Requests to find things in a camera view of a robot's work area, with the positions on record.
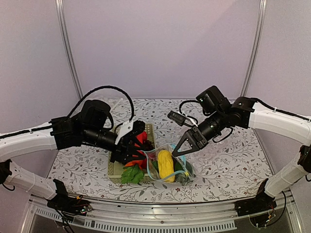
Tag purple eggplant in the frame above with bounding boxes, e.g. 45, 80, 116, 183
175, 161, 196, 186

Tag right aluminium frame post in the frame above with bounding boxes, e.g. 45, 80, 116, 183
240, 0, 267, 97

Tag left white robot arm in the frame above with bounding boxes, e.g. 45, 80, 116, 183
0, 117, 145, 211

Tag crumpled clear plastic bag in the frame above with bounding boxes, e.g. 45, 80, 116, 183
189, 138, 235, 175

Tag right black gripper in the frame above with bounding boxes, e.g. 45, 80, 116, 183
172, 109, 226, 156

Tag green leafy vegetable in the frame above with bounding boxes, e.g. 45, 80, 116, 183
121, 165, 144, 184

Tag green plastic basket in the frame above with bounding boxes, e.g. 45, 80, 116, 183
107, 123, 161, 183

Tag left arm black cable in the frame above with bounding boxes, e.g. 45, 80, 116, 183
68, 84, 135, 122

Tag yellow corn cob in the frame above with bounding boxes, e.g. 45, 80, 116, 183
157, 150, 175, 183

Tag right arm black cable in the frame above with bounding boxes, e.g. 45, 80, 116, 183
252, 97, 311, 122

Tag orange carrot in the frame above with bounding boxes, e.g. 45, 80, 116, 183
122, 131, 152, 169

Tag clear bag at back corner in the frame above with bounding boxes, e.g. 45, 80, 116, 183
103, 98, 123, 111

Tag left aluminium frame post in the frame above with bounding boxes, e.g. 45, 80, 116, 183
55, 0, 83, 99

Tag dark red grape bunch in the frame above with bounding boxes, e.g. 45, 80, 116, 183
143, 140, 155, 151

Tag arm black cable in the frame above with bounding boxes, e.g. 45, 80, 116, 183
68, 84, 135, 122
252, 97, 311, 122

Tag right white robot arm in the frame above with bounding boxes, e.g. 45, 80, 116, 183
173, 97, 311, 212

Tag aluminium frame post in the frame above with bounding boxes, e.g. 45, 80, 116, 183
240, 0, 267, 97
55, 0, 83, 99

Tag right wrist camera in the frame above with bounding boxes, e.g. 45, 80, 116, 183
168, 111, 198, 127

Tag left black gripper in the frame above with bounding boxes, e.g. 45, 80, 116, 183
83, 125, 147, 164

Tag clear zip bag blue zipper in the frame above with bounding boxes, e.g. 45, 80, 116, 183
143, 144, 197, 186

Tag front aluminium rail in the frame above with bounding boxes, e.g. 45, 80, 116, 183
29, 198, 301, 233

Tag green pepper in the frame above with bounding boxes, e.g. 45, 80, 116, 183
173, 161, 185, 174

